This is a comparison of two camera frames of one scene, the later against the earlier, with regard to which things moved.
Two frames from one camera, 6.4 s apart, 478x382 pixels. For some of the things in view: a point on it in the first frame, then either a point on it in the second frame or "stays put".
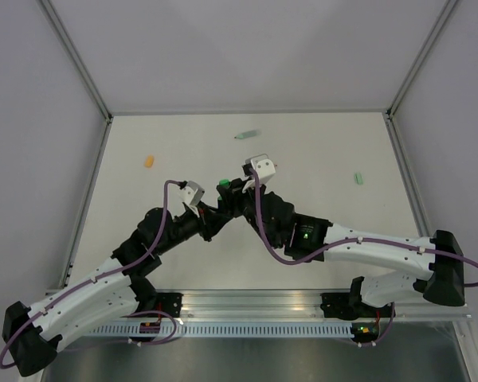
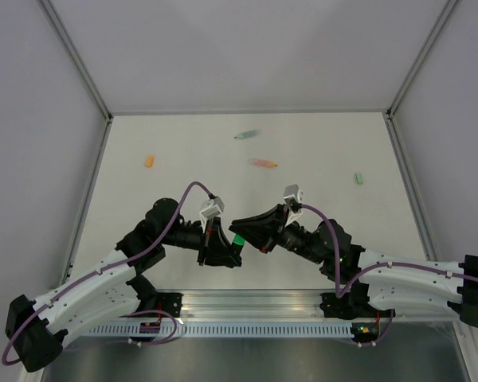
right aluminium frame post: [445, 12] stays put
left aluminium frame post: [77, 59] stays put
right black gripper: [231, 200] to [264, 232]
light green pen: [248, 134] stays put
